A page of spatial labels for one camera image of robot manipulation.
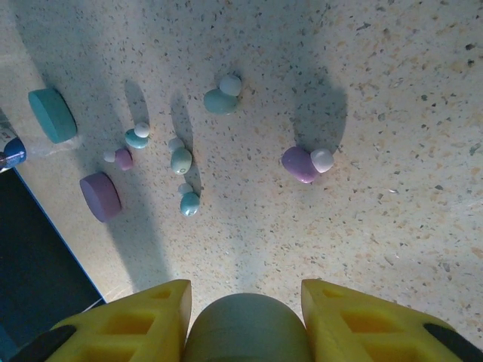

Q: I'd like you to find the purple earbud charging case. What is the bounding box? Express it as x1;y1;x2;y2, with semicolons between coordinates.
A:
78;172;122;223

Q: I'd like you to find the pale green wireless earbud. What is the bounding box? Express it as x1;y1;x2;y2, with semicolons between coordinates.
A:
203;74;242;115
168;137;193;176

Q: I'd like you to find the teal wireless earbud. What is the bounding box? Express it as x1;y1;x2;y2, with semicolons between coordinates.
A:
125;121;151;150
177;183;201;218

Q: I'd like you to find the blue capped bottle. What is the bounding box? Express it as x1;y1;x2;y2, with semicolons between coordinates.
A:
0;107;28;175

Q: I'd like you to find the purple wireless earbud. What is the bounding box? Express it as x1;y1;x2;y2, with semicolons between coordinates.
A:
103;147;134;172
281;146;335;185

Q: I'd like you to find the pale green earbud charging case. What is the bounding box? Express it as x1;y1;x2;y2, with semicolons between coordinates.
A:
183;293;312;362

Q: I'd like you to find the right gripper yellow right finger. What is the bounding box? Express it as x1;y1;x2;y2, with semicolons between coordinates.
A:
301;279;483;362

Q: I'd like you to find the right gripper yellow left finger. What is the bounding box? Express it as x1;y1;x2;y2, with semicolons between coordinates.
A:
11;279;192;362

